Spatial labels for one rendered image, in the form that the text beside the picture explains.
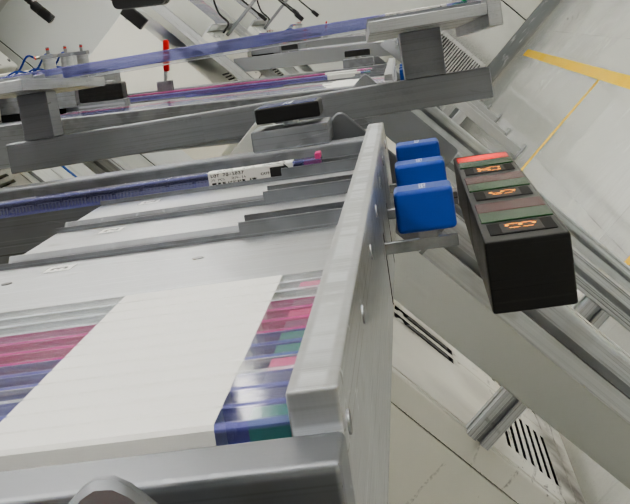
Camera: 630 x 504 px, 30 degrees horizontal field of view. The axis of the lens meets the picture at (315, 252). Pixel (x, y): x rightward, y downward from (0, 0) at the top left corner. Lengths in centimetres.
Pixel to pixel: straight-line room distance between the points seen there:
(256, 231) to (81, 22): 802
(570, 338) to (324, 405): 73
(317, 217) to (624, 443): 70
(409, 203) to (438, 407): 118
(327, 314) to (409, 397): 144
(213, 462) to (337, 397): 3
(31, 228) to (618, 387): 49
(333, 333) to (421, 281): 88
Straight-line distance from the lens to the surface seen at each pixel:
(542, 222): 59
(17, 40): 874
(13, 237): 97
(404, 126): 164
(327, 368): 28
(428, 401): 177
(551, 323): 98
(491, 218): 62
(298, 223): 61
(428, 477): 181
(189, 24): 542
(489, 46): 834
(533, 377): 122
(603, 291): 172
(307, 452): 25
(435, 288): 119
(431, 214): 61
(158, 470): 26
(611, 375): 100
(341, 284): 36
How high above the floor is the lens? 77
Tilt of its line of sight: 4 degrees down
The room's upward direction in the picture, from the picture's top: 51 degrees counter-clockwise
